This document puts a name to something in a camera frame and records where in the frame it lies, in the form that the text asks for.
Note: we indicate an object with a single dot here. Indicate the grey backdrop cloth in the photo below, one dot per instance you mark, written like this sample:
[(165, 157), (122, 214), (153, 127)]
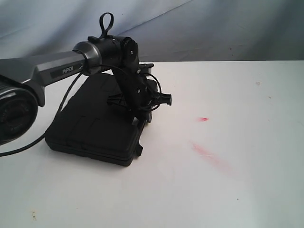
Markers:
[(165, 30)]

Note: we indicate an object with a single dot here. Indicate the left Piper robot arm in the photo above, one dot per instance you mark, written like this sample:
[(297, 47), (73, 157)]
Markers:
[(23, 80)]

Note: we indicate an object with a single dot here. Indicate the black plastic tool case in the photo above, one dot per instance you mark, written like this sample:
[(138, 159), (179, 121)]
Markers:
[(89, 127)]

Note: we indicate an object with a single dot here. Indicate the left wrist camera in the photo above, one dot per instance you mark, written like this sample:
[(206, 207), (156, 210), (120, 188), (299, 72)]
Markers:
[(146, 68)]

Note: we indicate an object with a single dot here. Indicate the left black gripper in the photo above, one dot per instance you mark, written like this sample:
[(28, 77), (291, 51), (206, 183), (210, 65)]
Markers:
[(140, 93)]

